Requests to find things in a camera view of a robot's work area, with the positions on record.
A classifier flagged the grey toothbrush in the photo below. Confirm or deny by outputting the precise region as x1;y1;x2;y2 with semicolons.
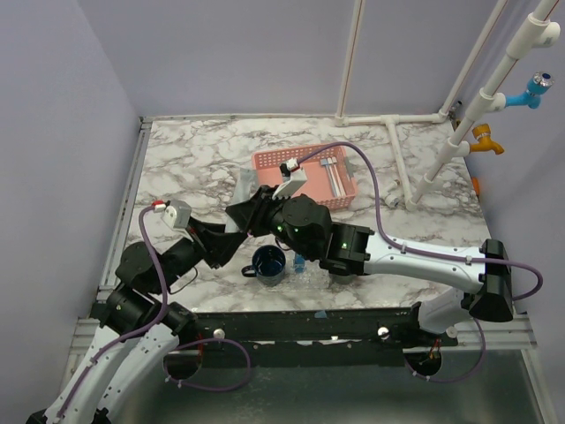
320;158;341;198

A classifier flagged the dark green mug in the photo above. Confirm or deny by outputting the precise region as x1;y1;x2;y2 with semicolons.
329;274;365;287

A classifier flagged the yellow faucet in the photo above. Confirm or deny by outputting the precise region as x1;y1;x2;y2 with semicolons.
470;124;504;155

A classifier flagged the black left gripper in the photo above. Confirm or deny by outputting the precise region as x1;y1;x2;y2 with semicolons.
152;216;249;294

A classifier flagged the pink plastic basket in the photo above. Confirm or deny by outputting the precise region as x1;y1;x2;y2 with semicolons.
251;145;358;210

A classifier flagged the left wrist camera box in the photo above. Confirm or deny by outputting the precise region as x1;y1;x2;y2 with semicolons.
161;200;192;233

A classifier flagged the dark blue mug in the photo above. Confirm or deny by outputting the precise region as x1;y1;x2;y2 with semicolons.
241;245;286;287

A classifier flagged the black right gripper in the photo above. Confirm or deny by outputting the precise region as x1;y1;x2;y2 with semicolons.
225;186;313;262

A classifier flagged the white toothbrush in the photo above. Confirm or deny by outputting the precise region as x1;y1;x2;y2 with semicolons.
328;157;347;197

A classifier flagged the blue toothpaste tube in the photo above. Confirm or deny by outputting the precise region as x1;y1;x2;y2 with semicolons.
293;253;306;274

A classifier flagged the white pvc pipe frame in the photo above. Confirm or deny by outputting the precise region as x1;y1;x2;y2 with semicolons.
334;1;561;211

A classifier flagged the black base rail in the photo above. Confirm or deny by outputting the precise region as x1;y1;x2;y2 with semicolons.
164;307;457;375

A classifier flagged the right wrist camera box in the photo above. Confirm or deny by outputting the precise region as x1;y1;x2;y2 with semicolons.
272;158;307;200

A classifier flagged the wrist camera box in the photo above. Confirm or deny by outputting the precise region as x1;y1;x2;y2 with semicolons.
161;200;192;233
272;158;307;200

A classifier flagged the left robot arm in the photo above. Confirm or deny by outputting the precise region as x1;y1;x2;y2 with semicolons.
28;221;247;423

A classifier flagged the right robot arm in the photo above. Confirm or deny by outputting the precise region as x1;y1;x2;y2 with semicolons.
226;186;513;346

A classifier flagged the blue faucet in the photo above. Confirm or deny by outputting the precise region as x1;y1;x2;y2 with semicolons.
505;72;554;110

